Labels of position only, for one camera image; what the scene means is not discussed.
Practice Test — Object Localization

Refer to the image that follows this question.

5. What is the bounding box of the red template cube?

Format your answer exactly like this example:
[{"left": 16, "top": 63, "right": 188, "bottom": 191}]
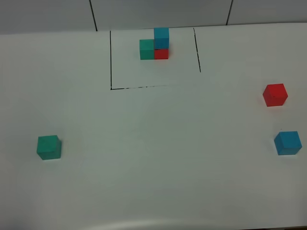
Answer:
[{"left": 154, "top": 49, "right": 169, "bottom": 59}]

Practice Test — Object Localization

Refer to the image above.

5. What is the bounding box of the green template cube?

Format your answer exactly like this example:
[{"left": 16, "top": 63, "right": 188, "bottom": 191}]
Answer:
[{"left": 139, "top": 39, "right": 154, "bottom": 60}]

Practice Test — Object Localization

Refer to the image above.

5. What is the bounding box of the blue template cube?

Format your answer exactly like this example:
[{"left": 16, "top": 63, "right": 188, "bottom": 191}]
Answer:
[{"left": 153, "top": 27, "right": 169, "bottom": 49}]

